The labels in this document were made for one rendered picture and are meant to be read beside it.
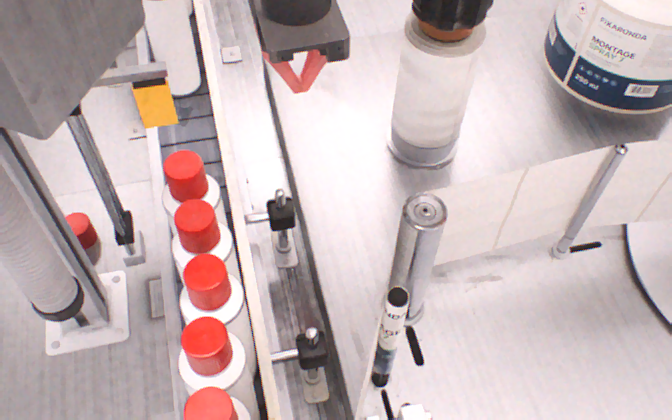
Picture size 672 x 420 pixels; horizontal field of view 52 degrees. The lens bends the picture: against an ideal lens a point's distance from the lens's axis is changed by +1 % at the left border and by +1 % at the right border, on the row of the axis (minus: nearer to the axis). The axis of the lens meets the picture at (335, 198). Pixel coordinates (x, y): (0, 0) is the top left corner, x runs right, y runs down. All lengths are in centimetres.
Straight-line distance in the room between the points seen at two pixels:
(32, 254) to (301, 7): 26
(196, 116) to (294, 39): 38
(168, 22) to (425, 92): 31
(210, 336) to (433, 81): 37
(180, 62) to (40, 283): 45
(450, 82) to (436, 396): 32
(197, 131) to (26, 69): 57
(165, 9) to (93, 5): 47
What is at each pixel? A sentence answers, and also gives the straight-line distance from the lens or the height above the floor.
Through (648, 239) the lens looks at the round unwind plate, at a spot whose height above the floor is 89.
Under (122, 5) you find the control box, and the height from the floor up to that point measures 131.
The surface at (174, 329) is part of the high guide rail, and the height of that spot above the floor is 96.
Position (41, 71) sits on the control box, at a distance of 33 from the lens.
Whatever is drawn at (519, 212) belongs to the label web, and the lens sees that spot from 69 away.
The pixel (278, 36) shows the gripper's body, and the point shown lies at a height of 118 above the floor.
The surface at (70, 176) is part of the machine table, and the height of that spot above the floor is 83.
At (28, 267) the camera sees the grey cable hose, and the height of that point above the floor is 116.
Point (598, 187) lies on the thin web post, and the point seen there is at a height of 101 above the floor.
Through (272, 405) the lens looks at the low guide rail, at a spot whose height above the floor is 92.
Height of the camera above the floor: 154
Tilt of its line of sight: 55 degrees down
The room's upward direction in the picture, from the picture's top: 2 degrees clockwise
